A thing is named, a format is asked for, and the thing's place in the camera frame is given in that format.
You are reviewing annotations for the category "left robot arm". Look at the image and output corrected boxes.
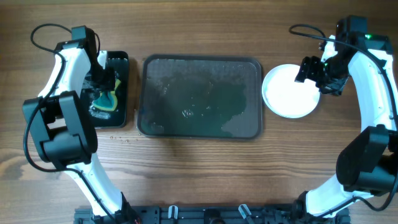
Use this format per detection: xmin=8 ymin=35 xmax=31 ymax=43
xmin=22 ymin=26 xmax=141 ymax=223

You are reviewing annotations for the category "dark brown serving tray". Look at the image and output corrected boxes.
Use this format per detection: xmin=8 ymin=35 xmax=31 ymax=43
xmin=137 ymin=54 xmax=263 ymax=141

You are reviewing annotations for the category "white plate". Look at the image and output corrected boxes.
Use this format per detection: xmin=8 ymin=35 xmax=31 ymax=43
xmin=261 ymin=64 xmax=320 ymax=119

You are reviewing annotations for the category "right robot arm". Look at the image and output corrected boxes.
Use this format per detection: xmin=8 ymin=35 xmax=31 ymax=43
xmin=290 ymin=15 xmax=397 ymax=223

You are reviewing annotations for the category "black water tub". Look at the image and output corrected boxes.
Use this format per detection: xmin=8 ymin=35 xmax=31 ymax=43
xmin=80 ymin=50 xmax=129 ymax=129

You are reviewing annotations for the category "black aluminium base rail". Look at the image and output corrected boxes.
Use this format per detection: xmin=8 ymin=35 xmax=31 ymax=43
xmin=73 ymin=203 xmax=351 ymax=224

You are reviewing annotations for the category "green yellow sponge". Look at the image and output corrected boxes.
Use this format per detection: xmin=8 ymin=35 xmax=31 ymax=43
xmin=92 ymin=79 xmax=121 ymax=111

